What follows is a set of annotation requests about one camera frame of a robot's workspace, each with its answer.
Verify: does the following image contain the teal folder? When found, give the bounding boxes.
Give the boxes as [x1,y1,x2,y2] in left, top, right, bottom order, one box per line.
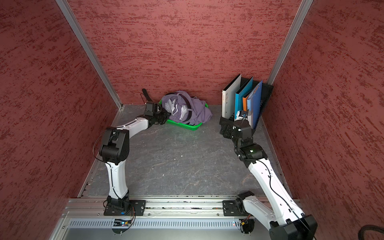
[234,77,254,120]

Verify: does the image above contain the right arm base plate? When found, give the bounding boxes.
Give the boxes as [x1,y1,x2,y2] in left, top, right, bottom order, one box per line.
[222,200,249,218]

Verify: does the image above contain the purple trousers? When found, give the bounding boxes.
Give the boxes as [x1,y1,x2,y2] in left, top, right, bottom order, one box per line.
[161,91,213,126]

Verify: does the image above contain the right aluminium corner post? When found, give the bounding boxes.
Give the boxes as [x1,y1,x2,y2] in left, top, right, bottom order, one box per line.
[267,0,313,85]

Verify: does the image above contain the orange folder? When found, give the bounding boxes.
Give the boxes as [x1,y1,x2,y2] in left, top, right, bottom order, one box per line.
[242,96,248,111]

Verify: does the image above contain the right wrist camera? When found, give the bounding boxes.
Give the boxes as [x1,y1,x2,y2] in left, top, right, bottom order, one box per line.
[235,110,249,121]

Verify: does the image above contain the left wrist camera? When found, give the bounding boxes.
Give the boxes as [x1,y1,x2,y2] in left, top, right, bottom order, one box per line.
[144,103,159,117]

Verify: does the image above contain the black file rack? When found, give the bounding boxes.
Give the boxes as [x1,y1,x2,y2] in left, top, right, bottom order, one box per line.
[229,77,274,132]

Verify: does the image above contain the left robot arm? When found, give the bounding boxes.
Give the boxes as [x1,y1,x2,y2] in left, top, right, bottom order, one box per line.
[99,102,171,212]

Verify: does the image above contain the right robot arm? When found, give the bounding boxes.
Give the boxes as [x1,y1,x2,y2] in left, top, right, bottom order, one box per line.
[220,117,318,240]

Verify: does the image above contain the aluminium front rail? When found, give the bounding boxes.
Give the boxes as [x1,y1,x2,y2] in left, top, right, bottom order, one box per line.
[51,196,272,240]

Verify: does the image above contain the blue folder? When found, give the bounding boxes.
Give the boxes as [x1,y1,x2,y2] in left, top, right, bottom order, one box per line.
[247,81,263,129]

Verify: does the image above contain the left aluminium corner post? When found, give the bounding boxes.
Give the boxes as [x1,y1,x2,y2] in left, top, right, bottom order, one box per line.
[56,0,123,110]

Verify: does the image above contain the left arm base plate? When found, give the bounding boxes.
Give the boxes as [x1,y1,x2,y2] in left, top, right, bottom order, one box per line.
[104,199,147,217]

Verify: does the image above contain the black hose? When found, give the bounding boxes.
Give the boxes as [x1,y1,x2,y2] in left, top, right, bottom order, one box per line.
[357,224,384,240]

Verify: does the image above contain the green plastic basket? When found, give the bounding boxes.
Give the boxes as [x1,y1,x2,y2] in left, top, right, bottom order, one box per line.
[160,98,213,131]

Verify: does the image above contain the aluminium corner post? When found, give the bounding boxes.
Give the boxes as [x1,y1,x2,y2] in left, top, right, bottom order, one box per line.
[56,0,123,110]
[267,0,313,85]

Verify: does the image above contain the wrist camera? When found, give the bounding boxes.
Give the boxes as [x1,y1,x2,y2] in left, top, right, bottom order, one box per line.
[235,110,249,121]
[144,103,159,117]

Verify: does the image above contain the white folder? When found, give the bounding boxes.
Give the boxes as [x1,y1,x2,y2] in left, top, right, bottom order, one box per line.
[222,74,242,119]

